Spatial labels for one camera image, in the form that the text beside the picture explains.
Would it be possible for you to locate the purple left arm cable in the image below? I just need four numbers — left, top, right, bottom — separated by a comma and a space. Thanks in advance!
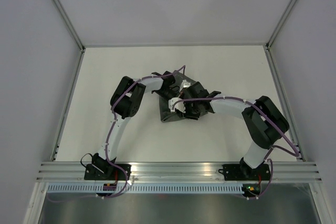
104, 64, 187, 201

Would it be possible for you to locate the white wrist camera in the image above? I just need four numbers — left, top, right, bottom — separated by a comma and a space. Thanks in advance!
180, 80, 192, 91
168, 97, 186, 113

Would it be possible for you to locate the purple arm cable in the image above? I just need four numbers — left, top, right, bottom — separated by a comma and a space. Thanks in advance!
173, 95, 300, 201
104, 64, 187, 201

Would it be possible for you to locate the white slotted cable duct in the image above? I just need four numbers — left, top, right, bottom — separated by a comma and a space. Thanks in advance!
47, 183, 243, 194

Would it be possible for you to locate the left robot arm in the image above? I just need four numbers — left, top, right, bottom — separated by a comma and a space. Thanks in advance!
89, 67, 185, 180

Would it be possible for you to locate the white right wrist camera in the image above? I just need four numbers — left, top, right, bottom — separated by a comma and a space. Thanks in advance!
168, 97, 186, 113

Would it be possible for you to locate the aluminium right frame post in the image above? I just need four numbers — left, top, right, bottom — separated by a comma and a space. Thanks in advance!
265, 0, 299, 50

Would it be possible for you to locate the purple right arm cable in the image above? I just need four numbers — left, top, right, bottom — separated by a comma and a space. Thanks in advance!
173, 95, 300, 201

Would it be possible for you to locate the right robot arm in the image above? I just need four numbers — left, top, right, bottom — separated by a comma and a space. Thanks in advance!
169, 82, 289, 179

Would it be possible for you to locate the grey cloth napkin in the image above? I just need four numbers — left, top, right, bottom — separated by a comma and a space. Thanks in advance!
159, 73, 198, 123

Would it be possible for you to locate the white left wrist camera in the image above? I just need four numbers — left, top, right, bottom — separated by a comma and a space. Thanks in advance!
180, 80, 192, 91

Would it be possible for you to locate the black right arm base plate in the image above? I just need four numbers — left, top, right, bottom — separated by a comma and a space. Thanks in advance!
218, 164, 271, 181

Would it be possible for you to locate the aluminium front rail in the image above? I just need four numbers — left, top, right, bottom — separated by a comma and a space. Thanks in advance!
35, 162, 322, 184

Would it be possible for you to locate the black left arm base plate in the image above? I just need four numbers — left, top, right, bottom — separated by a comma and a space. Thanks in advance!
84, 164, 131, 180

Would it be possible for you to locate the aluminium frame post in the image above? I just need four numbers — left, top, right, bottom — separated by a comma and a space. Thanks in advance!
51, 0, 85, 52
265, 0, 299, 50

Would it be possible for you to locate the aluminium left frame post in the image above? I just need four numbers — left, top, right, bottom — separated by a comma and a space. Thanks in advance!
51, 0, 85, 52

